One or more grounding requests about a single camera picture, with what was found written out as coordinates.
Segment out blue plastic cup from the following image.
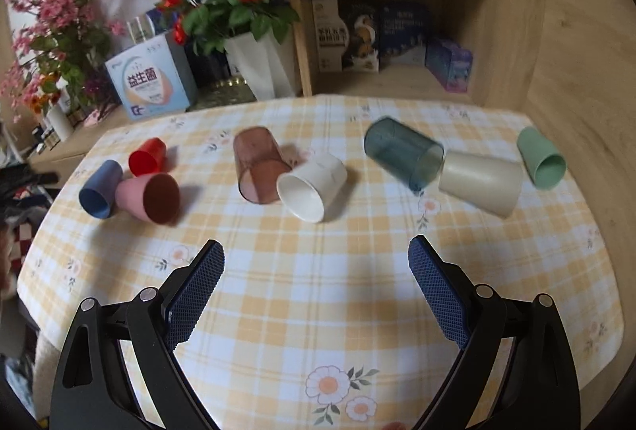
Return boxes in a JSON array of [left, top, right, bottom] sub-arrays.
[[79, 160, 123, 220]]

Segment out pink plastic cup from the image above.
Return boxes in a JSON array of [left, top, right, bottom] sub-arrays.
[[115, 173, 180, 224]]

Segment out beige plastic cup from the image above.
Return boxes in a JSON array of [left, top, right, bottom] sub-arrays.
[[439, 151, 523, 218]]

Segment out green plastic cup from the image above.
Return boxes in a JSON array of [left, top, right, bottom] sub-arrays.
[[516, 126, 567, 190]]

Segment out red plastic cup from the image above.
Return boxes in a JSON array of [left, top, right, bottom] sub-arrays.
[[128, 137, 167, 177]]

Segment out transparent dark teal cup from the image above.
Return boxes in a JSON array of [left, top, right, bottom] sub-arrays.
[[363, 117, 445, 194]]

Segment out transparent brown cup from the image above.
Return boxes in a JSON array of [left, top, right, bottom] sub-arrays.
[[233, 126, 291, 205]]

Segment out white plastic cup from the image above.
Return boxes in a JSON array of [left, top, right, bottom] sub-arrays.
[[276, 153, 347, 223]]

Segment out yellow checkered tablecloth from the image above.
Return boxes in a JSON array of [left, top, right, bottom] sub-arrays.
[[18, 96, 624, 429]]

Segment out wooden sideboard cabinet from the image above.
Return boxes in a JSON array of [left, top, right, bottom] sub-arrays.
[[28, 107, 132, 189]]

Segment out small white bottle vase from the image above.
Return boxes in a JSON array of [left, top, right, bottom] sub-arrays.
[[45, 103, 73, 142]]

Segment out light blue probiotic box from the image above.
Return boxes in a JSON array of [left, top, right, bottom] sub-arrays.
[[106, 31, 198, 122]]

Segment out dark green patterned tin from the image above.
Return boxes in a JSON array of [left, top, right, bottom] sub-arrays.
[[186, 76, 256, 112]]

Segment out purple blue small box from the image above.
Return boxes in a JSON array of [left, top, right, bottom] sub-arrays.
[[425, 39, 473, 93]]

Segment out pink blossom branches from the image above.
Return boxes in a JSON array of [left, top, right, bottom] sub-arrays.
[[1, 0, 123, 117]]

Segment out white faceted vase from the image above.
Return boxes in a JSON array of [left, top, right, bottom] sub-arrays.
[[225, 33, 301, 101]]

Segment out dark printed box on shelf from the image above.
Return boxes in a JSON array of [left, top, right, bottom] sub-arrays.
[[342, 2, 380, 72]]

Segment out white product box on shelf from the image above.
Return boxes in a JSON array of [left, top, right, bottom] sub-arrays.
[[312, 0, 349, 72]]

